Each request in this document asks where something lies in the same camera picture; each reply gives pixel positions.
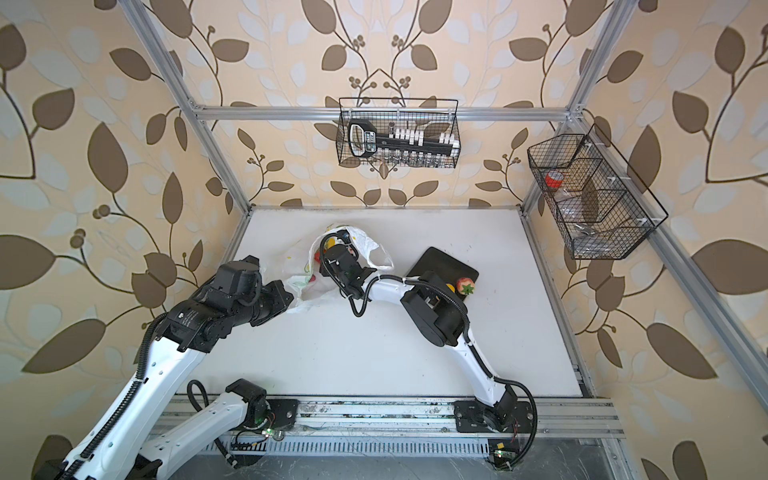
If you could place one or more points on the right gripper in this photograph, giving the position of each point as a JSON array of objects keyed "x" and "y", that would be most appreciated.
[{"x": 326, "y": 267}]

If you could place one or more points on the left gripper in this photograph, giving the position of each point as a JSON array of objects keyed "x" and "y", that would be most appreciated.
[{"x": 276, "y": 289}]

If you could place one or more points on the white plastic bag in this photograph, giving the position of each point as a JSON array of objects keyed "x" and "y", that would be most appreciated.
[{"x": 303, "y": 258}]

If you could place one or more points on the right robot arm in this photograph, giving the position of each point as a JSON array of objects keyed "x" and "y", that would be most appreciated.
[{"x": 433, "y": 295}]

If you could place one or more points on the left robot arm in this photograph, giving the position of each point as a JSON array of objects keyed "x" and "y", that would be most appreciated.
[{"x": 175, "y": 343}]

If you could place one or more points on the black square tray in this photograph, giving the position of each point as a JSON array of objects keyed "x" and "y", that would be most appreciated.
[{"x": 444, "y": 265}]

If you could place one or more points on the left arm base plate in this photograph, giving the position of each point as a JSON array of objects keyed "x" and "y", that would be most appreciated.
[{"x": 275, "y": 414}]

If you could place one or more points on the back wire basket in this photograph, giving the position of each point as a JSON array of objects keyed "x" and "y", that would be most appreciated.
[{"x": 432, "y": 114}]

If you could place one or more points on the wire basket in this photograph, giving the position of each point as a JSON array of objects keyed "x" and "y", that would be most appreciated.
[
  {"x": 432, "y": 114},
  {"x": 604, "y": 209}
]

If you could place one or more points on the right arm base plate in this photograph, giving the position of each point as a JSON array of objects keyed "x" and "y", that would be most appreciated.
[{"x": 471, "y": 416}]

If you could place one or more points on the right wire basket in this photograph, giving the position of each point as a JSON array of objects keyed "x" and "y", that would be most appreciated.
[{"x": 604, "y": 209}]

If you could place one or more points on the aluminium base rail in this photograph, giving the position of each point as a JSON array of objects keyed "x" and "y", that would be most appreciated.
[{"x": 417, "y": 426}]

